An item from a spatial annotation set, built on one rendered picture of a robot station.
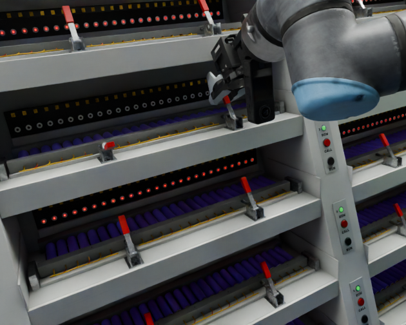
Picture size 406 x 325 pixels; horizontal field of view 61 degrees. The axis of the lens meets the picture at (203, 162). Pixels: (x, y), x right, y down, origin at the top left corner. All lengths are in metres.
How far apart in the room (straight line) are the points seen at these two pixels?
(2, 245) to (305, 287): 0.61
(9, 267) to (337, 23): 0.57
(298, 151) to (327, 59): 0.43
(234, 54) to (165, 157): 0.22
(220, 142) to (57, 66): 0.32
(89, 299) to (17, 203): 0.20
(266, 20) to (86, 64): 0.31
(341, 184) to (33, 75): 0.67
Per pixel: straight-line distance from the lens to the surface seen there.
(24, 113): 0.78
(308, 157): 0.81
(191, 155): 0.66
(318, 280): 0.88
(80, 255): 0.69
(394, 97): 1.02
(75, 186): 0.61
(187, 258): 0.67
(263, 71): 0.61
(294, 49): 0.45
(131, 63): 0.65
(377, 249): 1.00
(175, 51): 0.68
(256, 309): 0.80
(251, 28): 0.54
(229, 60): 0.63
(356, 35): 0.44
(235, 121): 0.73
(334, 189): 0.84
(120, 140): 0.68
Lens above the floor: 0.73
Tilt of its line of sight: 4 degrees down
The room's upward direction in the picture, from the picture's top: 14 degrees counter-clockwise
